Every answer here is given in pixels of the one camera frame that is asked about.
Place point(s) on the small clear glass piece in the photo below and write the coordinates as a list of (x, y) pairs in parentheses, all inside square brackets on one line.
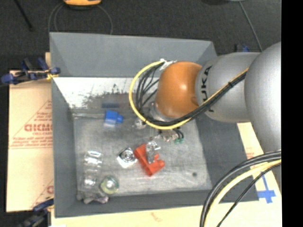
[(139, 123)]

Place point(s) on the grey metal bin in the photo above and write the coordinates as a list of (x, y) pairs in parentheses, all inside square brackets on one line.
[(94, 55)]

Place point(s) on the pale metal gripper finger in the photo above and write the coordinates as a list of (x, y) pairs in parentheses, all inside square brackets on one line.
[(154, 146), (150, 157)]

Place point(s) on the clear bottle with blue cap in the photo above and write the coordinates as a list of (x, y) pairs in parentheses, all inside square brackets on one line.
[(113, 117)]

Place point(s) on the brown cardboard board, red print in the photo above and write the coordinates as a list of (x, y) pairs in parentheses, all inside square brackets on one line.
[(28, 164)]

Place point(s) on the silver square metal piece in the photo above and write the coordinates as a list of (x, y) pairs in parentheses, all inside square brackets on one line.
[(127, 157)]

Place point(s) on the clear plastic bottle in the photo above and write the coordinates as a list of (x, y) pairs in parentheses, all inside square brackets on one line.
[(92, 160)]

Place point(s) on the red-orange notched block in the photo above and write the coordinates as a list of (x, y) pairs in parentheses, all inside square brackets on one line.
[(155, 166)]

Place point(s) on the pale crumpled clear packet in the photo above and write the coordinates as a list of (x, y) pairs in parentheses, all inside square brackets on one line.
[(92, 199)]

